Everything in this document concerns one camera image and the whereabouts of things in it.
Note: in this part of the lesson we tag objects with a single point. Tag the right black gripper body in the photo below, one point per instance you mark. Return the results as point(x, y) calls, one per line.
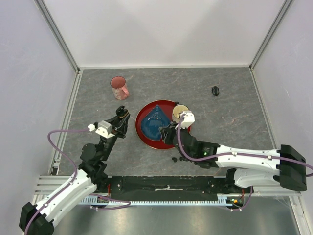
point(183, 129)

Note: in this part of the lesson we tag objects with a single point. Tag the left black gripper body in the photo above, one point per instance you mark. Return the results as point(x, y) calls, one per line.
point(118, 134)

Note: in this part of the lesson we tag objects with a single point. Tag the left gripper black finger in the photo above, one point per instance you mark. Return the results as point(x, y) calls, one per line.
point(115, 122)
point(124, 124)

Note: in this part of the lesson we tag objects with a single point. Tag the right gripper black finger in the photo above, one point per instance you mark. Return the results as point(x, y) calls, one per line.
point(162, 130)
point(168, 137)

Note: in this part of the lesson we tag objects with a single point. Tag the small black object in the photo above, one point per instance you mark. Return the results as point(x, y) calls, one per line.
point(215, 91)

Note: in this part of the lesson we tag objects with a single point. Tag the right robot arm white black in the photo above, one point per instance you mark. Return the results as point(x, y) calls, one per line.
point(285, 167)

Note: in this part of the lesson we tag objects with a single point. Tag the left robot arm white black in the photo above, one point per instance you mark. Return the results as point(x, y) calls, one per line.
point(88, 177)

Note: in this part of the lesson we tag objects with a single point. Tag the blue shell-shaped dish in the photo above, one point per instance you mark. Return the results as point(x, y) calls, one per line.
point(152, 122)

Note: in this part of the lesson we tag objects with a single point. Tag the red round tray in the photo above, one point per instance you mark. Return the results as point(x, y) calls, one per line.
point(167, 107)

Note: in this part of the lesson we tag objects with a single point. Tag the beige ceramic cup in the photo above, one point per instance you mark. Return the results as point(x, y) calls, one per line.
point(176, 112)

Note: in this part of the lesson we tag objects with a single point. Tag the pink floral mug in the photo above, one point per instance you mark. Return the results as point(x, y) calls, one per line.
point(119, 88)

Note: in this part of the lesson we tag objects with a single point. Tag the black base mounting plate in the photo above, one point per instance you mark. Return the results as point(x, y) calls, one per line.
point(167, 188)

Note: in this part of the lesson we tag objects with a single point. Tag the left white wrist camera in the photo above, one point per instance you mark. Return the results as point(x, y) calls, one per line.
point(104, 129)

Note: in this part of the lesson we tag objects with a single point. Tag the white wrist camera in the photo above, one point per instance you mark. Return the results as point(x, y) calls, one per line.
point(104, 129)
point(187, 118)

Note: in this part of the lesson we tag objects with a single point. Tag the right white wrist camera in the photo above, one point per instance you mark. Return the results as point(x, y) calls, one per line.
point(187, 118)

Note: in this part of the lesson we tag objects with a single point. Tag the slotted grey cable duct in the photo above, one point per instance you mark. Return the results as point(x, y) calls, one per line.
point(220, 201)

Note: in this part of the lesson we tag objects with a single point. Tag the left aluminium frame post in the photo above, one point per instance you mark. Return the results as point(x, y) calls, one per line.
point(56, 33)

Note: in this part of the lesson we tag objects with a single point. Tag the aluminium frame post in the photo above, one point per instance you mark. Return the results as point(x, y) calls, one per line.
point(56, 33)
point(270, 33)

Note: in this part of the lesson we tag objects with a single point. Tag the right aluminium frame post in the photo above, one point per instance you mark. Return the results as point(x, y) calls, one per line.
point(270, 33)

